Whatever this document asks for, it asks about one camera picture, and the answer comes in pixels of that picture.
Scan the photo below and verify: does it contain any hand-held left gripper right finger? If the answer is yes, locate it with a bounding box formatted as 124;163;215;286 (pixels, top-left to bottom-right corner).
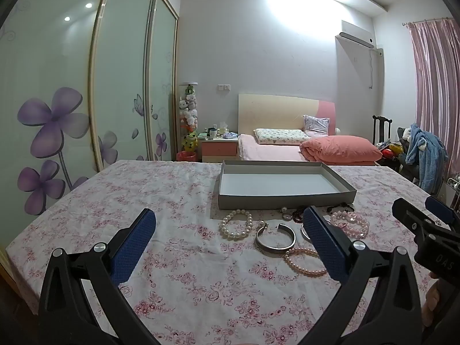
298;206;432;345

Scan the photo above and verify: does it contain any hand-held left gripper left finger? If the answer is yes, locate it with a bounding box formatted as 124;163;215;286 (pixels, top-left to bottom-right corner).
38;208;169;345

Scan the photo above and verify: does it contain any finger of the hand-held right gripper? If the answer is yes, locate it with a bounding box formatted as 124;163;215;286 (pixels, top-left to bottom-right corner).
392;198;450;246
425;195;460;231

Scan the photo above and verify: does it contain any pink crystal bead bracelet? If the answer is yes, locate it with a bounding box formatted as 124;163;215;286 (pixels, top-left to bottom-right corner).
330;210;370;238

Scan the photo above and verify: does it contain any pink pearl bracelet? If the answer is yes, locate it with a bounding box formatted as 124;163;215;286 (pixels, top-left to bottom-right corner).
283;248;328;277

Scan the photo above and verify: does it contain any wide silver cuff bangle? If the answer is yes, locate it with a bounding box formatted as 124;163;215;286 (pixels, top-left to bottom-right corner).
255;223;297;250

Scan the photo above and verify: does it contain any grey cardboard box tray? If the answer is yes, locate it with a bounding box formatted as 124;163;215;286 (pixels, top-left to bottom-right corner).
217;160;357;210

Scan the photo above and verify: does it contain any white pearl bracelet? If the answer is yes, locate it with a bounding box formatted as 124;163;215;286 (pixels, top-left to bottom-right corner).
219;209;254;241

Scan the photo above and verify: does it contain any person's right hand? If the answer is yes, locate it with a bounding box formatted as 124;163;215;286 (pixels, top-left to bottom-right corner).
422;273;446;335

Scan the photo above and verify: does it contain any blue fleece robe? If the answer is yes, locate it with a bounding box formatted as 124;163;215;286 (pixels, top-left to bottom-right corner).
405;123;450;194

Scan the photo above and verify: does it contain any pink floral tablecloth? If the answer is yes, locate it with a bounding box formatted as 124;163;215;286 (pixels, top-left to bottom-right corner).
5;159;460;345

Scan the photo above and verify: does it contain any red and yellow bag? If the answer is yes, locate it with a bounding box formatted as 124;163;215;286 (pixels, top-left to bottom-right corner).
380;143;404;159

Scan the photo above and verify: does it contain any dark wooden chair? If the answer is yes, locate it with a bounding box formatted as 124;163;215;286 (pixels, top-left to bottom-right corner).
372;115;392;148

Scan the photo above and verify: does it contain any folded pink quilt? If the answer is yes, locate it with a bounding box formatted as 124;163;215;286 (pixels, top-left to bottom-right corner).
300;135;382;163

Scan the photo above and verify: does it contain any pink curtain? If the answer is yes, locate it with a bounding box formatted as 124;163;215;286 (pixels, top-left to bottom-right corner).
410;18;460;175

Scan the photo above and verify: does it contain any white patterned pillow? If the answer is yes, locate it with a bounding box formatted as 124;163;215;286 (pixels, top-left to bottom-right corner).
254;128;310;145

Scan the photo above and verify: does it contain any purple floral pillow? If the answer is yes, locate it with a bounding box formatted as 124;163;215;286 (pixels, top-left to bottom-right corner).
302;115;330;137

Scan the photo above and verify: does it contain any bed with pink sheet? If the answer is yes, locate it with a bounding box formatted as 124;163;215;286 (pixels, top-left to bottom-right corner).
237;93;382;166

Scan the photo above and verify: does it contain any pink and white nightstand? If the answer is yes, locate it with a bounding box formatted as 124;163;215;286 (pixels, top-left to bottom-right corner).
200;136;239;163

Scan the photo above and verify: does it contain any clear tube of plush toys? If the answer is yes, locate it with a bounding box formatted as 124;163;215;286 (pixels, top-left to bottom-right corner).
179;82;199;152

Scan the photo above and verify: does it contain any flower print sliding wardrobe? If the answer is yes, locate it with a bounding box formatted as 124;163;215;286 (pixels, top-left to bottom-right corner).
0;0;179;245

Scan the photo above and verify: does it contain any curtain rod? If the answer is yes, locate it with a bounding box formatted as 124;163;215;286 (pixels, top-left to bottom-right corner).
402;16;454;27

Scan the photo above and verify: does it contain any white air conditioner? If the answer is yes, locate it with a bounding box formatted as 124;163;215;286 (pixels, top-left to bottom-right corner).
335;20;376;49

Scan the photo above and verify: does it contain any air conditioner cable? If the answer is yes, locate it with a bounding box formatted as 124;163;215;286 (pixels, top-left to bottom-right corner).
369;48;382;89

